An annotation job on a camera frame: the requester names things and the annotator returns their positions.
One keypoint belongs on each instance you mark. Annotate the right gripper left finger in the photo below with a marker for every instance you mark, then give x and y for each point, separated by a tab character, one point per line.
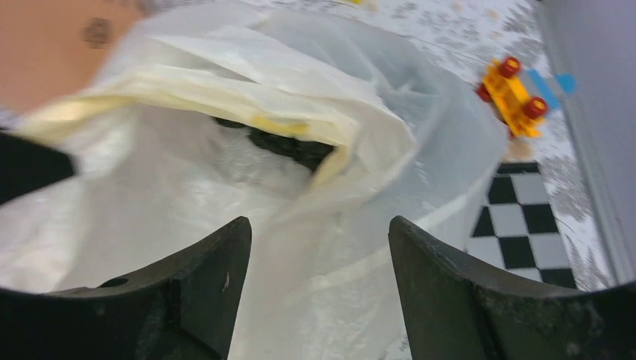
181	307

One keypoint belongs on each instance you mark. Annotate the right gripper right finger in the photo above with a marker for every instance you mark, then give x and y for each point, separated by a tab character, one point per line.
456	306

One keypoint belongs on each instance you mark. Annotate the white translucent trash bag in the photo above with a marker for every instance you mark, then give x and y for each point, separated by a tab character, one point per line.
132	169

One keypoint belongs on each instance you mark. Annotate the black plastic trash bag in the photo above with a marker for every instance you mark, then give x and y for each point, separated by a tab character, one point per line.
309	154

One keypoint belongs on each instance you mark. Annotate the orange plastic trash bin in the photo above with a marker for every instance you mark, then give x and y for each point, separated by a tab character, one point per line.
53	48

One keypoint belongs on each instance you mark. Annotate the black white checkerboard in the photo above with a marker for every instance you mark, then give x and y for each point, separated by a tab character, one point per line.
516	229

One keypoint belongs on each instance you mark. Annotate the yellow red toy car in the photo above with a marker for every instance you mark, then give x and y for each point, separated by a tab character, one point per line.
508	87

